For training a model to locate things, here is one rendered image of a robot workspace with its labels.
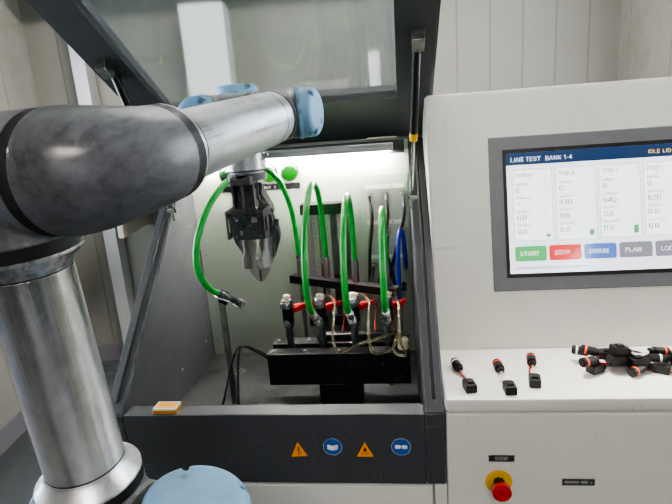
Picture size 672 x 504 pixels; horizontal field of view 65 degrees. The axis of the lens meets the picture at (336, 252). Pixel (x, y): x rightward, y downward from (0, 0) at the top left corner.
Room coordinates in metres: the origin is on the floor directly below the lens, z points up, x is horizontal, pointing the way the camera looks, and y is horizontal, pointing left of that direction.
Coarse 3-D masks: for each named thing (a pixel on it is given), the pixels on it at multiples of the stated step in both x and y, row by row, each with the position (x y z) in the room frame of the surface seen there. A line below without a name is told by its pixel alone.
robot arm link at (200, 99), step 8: (192, 96) 0.82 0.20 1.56; (200, 96) 0.82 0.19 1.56; (208, 96) 0.83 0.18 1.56; (216, 96) 0.85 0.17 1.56; (224, 96) 0.84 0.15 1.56; (232, 96) 0.84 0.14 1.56; (240, 96) 0.83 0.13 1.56; (184, 104) 0.82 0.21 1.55; (192, 104) 0.82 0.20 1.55; (200, 104) 0.82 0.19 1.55
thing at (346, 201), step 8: (344, 200) 1.15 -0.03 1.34; (344, 208) 1.12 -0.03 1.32; (352, 208) 1.26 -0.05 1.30; (344, 216) 1.10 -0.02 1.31; (352, 216) 1.27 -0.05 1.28; (344, 224) 1.09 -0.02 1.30; (352, 224) 1.28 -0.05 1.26; (344, 232) 1.07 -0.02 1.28; (352, 232) 1.28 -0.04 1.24; (344, 240) 1.06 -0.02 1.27; (352, 240) 1.29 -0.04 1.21; (344, 248) 1.05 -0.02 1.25; (352, 248) 1.29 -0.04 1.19; (344, 256) 1.04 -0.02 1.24; (352, 256) 1.29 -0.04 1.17; (344, 264) 1.03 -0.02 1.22; (352, 264) 1.29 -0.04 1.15; (344, 272) 1.03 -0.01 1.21; (352, 272) 1.29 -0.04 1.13; (344, 280) 1.02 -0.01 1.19; (344, 288) 1.02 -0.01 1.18; (344, 296) 1.03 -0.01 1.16; (344, 304) 1.03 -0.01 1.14; (344, 312) 1.07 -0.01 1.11; (352, 312) 1.07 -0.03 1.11; (352, 320) 1.11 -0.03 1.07
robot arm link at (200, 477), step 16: (160, 480) 0.51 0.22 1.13; (176, 480) 0.52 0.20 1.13; (192, 480) 0.52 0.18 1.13; (208, 480) 0.52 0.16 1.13; (224, 480) 0.52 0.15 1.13; (144, 496) 0.49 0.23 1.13; (160, 496) 0.49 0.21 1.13; (176, 496) 0.49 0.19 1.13; (192, 496) 0.49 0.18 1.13; (208, 496) 0.49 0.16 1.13; (224, 496) 0.49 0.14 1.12; (240, 496) 0.50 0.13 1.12
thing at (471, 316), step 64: (448, 128) 1.23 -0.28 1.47; (512, 128) 1.21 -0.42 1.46; (576, 128) 1.19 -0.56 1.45; (448, 192) 1.20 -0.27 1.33; (448, 256) 1.16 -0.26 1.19; (448, 320) 1.13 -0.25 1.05; (512, 320) 1.11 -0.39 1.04; (576, 320) 1.09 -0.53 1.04; (640, 320) 1.07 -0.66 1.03; (448, 448) 0.90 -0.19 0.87; (512, 448) 0.88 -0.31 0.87; (576, 448) 0.87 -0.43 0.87; (640, 448) 0.85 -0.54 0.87
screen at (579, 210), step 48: (528, 144) 1.19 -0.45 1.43; (576, 144) 1.18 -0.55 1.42; (624, 144) 1.16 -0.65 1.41; (528, 192) 1.17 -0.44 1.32; (576, 192) 1.15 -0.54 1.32; (624, 192) 1.14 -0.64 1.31; (528, 240) 1.14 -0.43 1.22; (576, 240) 1.13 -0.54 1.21; (624, 240) 1.11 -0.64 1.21; (528, 288) 1.12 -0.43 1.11; (576, 288) 1.10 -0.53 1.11
